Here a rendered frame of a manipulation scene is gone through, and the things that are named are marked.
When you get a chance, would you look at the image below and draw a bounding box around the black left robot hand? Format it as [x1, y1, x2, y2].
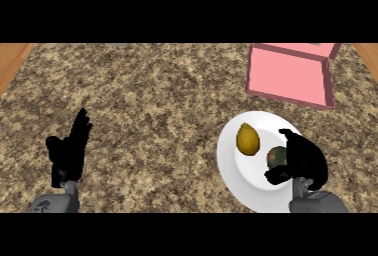
[44, 107, 94, 189]

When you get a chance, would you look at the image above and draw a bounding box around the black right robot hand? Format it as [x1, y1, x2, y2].
[262, 128, 329, 192]

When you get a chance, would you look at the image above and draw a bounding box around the white round plate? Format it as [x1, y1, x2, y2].
[215, 110, 316, 214]

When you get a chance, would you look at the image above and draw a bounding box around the yellow squash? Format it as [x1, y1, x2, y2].
[236, 122, 261, 157]

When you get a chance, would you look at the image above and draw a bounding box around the pink cardboard box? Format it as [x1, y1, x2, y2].
[245, 43, 342, 111]

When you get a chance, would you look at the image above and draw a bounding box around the green and orange mango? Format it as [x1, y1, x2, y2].
[265, 145, 289, 170]

